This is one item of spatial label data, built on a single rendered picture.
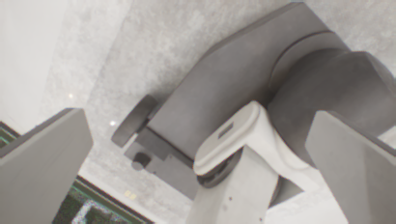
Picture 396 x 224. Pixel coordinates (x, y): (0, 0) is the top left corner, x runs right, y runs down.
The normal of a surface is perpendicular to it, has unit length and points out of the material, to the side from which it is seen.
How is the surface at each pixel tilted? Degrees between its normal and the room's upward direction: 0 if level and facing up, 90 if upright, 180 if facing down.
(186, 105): 0
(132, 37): 0
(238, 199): 72
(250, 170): 58
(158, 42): 0
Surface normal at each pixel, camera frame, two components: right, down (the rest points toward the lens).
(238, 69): -0.20, 0.49
